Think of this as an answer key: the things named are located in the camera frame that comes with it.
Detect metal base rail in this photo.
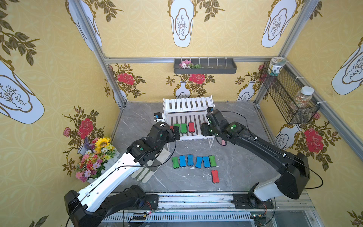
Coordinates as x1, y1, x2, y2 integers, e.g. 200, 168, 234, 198
70, 191, 324, 227

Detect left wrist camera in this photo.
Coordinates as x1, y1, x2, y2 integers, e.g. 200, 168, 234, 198
154, 112, 164, 122

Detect white two-tier slatted shelf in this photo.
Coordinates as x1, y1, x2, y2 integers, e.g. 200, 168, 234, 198
163, 96, 215, 147

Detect black wire wall basket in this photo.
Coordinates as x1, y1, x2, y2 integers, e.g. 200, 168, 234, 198
261, 62, 320, 124

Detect white grey work glove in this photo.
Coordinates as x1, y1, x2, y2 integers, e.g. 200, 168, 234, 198
131, 148, 171, 183

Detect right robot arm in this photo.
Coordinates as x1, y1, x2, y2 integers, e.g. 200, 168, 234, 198
201, 107, 311, 208

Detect colourful flower bouquet basket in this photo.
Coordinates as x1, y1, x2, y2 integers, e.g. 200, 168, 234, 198
75, 137, 120, 183

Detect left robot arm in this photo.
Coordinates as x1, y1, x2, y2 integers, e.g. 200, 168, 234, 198
64, 122, 181, 227

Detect pink artificial flowers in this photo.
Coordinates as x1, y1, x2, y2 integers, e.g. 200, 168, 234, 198
179, 60, 202, 69

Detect green eraser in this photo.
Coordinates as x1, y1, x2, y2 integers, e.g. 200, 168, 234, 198
173, 124, 181, 133
209, 156, 217, 167
180, 124, 188, 134
172, 157, 180, 169

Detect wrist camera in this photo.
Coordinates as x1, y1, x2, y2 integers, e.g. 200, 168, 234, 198
207, 107, 214, 113
154, 112, 164, 122

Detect jar with patterned label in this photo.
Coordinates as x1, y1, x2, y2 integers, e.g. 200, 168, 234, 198
267, 57, 286, 76

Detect dark grey wall tray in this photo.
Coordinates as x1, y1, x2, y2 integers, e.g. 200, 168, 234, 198
174, 57, 237, 74

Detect red eraser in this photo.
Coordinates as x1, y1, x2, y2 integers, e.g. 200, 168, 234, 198
211, 170, 220, 183
188, 122, 195, 133

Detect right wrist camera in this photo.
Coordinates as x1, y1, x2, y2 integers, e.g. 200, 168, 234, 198
207, 107, 214, 113

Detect clear jar white lid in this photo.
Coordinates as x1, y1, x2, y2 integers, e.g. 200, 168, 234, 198
290, 86, 314, 110

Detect blue eraser top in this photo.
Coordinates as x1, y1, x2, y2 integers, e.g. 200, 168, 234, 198
202, 156, 211, 168
187, 155, 194, 166
195, 157, 203, 169
179, 156, 187, 167

